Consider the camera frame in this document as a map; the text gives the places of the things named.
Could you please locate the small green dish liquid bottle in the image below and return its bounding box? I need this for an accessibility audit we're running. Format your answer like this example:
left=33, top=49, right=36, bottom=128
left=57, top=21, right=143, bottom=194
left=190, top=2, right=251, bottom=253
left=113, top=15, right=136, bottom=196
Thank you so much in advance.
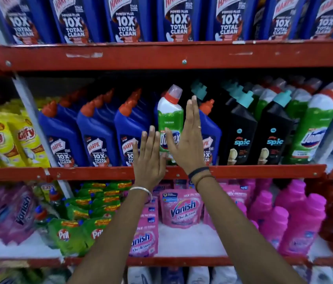
left=48, top=189, right=66, bottom=218
left=34, top=205, right=50, bottom=234

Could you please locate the pile of purple-pink pouches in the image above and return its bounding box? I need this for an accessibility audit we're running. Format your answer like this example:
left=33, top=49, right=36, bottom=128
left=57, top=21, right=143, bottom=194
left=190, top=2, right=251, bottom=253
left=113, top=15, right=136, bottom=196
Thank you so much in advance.
left=0, top=183, right=38, bottom=245

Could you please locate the row of white bottles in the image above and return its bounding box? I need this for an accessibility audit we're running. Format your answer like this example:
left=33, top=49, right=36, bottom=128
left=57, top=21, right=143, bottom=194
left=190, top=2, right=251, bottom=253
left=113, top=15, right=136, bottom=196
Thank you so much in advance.
left=126, top=265, right=245, bottom=284

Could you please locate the pile of yellow-green packets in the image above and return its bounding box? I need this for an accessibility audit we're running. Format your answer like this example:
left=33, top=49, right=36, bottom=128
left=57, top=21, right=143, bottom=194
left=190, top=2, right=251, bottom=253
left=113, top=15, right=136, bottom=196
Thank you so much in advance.
left=0, top=260, right=72, bottom=284

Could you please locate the person's right forearm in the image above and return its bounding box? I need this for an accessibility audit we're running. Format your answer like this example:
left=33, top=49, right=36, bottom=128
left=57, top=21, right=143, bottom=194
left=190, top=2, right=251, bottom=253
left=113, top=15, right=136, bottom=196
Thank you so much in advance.
left=190, top=173, right=304, bottom=284

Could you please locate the stack of green pouches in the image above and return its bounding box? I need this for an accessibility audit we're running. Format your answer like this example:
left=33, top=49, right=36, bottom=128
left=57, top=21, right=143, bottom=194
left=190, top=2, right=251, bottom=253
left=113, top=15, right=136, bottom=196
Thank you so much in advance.
left=47, top=180, right=133, bottom=257

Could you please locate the person's right hand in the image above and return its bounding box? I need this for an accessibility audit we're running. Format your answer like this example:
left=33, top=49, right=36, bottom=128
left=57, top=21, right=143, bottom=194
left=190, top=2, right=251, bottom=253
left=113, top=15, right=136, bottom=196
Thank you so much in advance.
left=165, top=96, right=207, bottom=176

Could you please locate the black wristband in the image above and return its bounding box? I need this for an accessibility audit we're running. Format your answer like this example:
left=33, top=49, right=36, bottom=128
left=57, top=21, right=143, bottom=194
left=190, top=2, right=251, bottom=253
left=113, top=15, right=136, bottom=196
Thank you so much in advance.
left=188, top=166, right=211, bottom=180

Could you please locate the row of large blue bottles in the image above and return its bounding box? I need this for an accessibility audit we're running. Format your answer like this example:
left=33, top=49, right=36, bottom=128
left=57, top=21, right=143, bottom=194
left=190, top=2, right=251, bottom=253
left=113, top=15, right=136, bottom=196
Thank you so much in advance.
left=0, top=0, right=333, bottom=45

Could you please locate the person's left forearm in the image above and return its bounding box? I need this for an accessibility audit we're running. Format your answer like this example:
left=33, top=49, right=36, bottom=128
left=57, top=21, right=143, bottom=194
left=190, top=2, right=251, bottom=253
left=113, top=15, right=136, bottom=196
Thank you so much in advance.
left=67, top=188, right=155, bottom=284

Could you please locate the green cleaner bottle white top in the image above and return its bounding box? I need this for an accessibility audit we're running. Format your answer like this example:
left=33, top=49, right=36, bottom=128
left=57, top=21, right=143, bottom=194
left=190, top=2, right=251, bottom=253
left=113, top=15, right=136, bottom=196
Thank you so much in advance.
left=154, top=84, right=184, bottom=165

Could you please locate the group of pink bottles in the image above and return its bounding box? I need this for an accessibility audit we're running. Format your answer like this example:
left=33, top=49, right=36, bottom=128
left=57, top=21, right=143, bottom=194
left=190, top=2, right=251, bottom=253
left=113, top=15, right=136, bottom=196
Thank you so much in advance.
left=236, top=178, right=328, bottom=258

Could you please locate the stack of yellow pouches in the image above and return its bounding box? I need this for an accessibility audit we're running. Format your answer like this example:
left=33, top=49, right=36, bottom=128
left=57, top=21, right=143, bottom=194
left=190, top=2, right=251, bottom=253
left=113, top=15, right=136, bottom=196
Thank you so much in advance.
left=0, top=97, right=60, bottom=169

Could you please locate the person's left hand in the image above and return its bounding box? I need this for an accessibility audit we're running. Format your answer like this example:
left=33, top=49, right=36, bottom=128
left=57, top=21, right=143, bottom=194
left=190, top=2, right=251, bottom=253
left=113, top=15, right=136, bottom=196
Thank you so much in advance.
left=132, top=125, right=167, bottom=191

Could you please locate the silver bangle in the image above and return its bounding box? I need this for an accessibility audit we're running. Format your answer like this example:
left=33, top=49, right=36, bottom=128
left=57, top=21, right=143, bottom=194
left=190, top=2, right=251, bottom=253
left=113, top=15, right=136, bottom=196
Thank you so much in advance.
left=129, top=186, right=153, bottom=203

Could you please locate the row of orange-capped blue bottles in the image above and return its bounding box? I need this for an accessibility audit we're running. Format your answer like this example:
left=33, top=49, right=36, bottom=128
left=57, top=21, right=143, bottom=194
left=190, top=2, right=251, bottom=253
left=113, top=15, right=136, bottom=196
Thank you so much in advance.
left=38, top=88, right=222, bottom=168

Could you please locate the red metal shelf beam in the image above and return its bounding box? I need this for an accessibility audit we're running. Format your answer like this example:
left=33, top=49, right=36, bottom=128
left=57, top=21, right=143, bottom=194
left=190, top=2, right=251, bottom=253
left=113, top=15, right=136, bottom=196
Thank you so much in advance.
left=0, top=39, right=333, bottom=76
left=0, top=164, right=333, bottom=183

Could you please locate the row of green cleaner bottles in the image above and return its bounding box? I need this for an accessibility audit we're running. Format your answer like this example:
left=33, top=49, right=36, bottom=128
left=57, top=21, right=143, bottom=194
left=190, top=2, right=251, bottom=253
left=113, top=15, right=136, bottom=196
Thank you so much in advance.
left=251, top=76, right=333, bottom=165

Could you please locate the brown thread bracelet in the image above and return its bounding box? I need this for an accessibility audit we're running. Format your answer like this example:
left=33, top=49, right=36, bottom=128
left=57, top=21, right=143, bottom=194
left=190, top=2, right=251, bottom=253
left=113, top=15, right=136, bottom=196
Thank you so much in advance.
left=194, top=174, right=216, bottom=192

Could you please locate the row of pink pouches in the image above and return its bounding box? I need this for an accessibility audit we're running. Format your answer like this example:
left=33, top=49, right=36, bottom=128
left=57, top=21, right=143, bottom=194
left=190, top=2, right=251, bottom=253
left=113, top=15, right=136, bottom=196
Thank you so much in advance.
left=129, top=179, right=248, bottom=258

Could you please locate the white shelf board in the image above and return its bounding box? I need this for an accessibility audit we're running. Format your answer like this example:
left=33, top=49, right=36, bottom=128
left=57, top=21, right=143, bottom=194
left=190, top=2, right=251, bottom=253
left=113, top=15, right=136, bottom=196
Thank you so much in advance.
left=0, top=220, right=333, bottom=260

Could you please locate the row of teal-capped black bottles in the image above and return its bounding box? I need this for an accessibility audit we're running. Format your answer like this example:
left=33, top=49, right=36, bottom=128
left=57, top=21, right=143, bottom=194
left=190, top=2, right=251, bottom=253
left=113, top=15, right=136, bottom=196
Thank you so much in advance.
left=191, top=80, right=293, bottom=166

